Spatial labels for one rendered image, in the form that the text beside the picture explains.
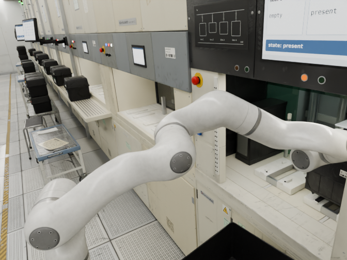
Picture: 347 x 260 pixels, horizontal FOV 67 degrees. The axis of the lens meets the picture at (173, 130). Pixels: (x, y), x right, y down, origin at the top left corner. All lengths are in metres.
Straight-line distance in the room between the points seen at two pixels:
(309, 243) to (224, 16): 0.84
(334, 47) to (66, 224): 0.80
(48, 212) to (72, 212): 0.06
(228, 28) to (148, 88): 1.73
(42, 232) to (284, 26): 0.84
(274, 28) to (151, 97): 1.95
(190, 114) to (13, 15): 13.66
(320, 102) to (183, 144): 1.38
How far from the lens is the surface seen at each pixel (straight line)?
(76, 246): 0.90
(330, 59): 0.79
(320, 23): 0.80
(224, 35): 1.04
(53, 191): 0.84
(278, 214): 1.17
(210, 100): 0.69
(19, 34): 5.59
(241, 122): 0.72
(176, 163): 0.64
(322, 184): 1.16
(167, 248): 2.22
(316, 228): 1.15
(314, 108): 1.87
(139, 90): 2.62
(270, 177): 1.33
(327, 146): 0.81
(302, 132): 0.81
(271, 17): 0.89
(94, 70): 4.01
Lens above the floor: 1.60
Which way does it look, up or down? 22 degrees down
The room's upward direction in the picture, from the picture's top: 5 degrees counter-clockwise
